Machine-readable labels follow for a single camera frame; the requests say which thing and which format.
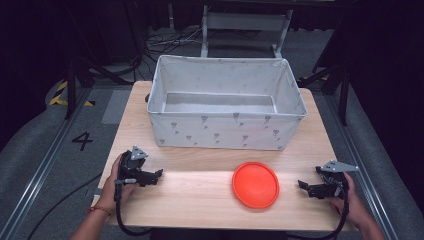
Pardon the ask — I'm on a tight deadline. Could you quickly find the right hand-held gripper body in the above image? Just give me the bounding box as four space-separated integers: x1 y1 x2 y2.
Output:
315 159 360 200

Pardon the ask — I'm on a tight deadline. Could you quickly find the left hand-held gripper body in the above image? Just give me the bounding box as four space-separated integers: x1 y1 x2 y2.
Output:
118 145 157 188

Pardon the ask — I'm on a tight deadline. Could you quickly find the person's right hand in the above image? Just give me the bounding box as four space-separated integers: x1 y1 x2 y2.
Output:
328 172 368 229

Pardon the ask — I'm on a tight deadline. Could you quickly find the person's left hand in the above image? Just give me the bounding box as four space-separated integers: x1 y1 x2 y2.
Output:
96 153 138 210

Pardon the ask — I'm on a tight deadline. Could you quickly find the orange round flying disc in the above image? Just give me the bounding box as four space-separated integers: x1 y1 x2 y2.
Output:
231 161 281 210

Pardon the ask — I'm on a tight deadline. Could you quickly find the white fabric storage box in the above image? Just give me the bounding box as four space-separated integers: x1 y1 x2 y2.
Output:
146 54 309 151

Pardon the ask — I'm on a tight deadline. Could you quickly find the black metal stand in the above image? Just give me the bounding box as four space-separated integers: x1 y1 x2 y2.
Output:
297 61 352 127
63 54 143 121

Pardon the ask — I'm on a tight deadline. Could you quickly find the yellow black floor tape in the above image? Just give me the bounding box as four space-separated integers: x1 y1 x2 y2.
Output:
48 80 96 108

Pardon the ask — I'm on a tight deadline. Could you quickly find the grey metal stand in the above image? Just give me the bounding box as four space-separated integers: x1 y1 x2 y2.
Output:
199 4 294 60

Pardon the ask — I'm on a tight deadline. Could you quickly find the metal floor rail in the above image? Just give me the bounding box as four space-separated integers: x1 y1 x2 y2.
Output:
324 94 401 240
0 87 93 240

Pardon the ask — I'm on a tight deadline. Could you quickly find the thick black gripper cable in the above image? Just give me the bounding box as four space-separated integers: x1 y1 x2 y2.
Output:
285 186 351 240
113 178 153 238

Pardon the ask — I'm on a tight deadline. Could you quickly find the red string bracelet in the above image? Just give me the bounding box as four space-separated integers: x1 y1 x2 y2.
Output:
87 205 113 216

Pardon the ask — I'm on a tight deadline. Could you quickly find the thin black floor cable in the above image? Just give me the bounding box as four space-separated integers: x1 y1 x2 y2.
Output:
25 172 103 240

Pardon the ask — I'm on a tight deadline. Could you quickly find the bundle of floor cables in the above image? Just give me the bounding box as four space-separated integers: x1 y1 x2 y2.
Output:
144 27 205 57

